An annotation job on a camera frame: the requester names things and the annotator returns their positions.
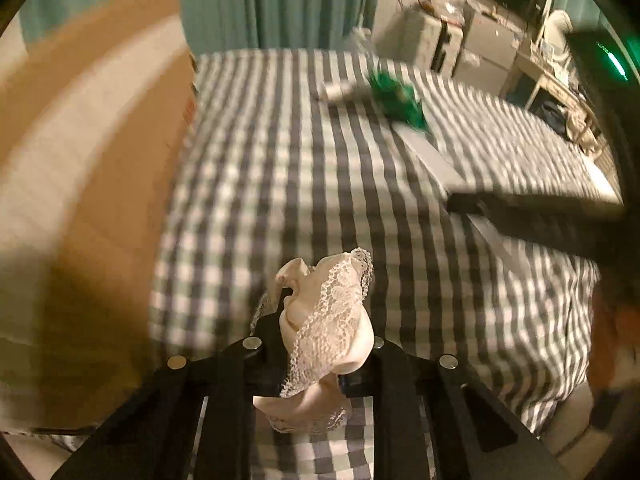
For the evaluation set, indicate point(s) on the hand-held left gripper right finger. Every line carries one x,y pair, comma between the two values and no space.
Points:
395,375

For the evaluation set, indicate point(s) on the green curtain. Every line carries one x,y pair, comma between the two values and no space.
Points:
280,0

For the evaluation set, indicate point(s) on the beige lace cloth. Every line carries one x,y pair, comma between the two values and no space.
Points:
342,91
330,320

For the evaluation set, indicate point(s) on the white suitcase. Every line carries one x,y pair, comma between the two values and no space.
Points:
425,40

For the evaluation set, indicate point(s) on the white round fan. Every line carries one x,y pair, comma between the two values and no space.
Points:
559,30

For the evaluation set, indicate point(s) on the person's right hand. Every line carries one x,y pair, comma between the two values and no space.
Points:
617,345

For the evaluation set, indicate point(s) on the brown cardboard box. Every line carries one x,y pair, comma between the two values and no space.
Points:
90,185

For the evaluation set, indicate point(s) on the green cloth item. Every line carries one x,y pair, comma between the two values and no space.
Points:
400,97

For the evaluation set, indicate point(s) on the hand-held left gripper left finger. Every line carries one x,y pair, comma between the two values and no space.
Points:
250,360

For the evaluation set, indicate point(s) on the grey cabinet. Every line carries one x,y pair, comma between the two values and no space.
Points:
492,50

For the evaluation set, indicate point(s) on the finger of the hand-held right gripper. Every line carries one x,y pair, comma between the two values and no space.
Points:
540,222

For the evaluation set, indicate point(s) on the wooden desk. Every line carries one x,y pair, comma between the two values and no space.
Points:
555,95

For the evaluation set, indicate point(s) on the grey checkered blanket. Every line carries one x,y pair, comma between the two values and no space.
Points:
310,170

